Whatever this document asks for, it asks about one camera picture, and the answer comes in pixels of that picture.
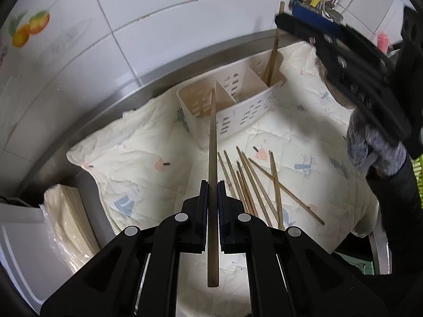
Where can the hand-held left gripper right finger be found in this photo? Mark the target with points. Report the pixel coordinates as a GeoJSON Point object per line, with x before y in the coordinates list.
{"type": "Point", "coordinates": [220, 211]}

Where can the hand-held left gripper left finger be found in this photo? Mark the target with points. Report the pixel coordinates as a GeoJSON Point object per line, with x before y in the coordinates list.
{"type": "Point", "coordinates": [205, 211]}

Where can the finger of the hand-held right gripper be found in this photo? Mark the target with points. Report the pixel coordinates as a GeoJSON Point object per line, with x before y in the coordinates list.
{"type": "Point", "coordinates": [363, 82]}
{"type": "Point", "coordinates": [317, 18]}

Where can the long brown chopstick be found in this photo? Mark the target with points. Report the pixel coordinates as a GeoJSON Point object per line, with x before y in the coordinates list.
{"type": "Point", "coordinates": [213, 171]}
{"type": "Point", "coordinates": [275, 52]}

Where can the group of wooden chopsticks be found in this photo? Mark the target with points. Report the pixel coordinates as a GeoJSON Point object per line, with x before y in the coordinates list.
{"type": "Point", "coordinates": [275, 181]}

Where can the beige plastic utensil holder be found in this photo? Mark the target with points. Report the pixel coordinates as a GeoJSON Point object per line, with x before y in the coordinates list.
{"type": "Point", "coordinates": [244, 115]}

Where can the person's right forearm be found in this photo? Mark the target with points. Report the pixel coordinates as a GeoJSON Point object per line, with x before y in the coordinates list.
{"type": "Point", "coordinates": [373, 145]}

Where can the person's right hand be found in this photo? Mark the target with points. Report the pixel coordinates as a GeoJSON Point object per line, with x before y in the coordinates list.
{"type": "Point", "coordinates": [340, 100]}

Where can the pink brush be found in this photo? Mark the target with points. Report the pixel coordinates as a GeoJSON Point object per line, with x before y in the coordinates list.
{"type": "Point", "coordinates": [383, 41]}

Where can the cream quilted printed blanket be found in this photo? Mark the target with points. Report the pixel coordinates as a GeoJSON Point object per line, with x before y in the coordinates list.
{"type": "Point", "coordinates": [148, 158]}

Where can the green plastic basket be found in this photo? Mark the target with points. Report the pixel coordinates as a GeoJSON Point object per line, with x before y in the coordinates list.
{"type": "Point", "coordinates": [418, 181]}

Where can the person's dark clothing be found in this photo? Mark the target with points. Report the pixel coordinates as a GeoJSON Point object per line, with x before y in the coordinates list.
{"type": "Point", "coordinates": [400, 211]}

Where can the bagged stack of beige paper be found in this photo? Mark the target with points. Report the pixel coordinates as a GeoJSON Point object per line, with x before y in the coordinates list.
{"type": "Point", "coordinates": [69, 224]}

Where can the white plastic board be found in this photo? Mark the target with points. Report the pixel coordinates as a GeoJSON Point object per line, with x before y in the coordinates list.
{"type": "Point", "coordinates": [19, 257]}

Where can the orange fruit wall sticker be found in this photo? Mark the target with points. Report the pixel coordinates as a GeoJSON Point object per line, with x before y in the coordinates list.
{"type": "Point", "coordinates": [29, 26]}

